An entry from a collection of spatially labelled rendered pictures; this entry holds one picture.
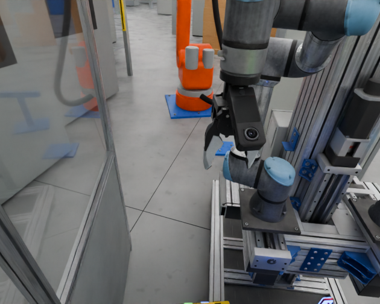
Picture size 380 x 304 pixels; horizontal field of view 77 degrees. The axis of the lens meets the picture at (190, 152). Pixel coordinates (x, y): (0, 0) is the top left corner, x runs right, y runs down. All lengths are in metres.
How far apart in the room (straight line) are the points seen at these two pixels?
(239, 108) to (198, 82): 3.56
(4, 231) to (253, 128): 0.52
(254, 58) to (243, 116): 0.09
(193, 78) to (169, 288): 2.96
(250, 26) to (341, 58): 0.60
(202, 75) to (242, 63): 3.54
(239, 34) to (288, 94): 1.64
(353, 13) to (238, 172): 0.61
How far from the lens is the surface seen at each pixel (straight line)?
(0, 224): 0.61
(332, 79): 0.98
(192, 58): 3.78
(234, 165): 0.93
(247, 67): 0.41
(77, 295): 1.05
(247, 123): 0.40
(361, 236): 1.30
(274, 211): 1.01
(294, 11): 0.49
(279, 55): 0.85
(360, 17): 0.50
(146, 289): 2.00
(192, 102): 4.02
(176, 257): 2.10
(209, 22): 8.12
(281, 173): 0.91
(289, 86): 2.00
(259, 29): 0.41
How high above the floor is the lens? 1.80
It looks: 35 degrees down
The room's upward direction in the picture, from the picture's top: 2 degrees clockwise
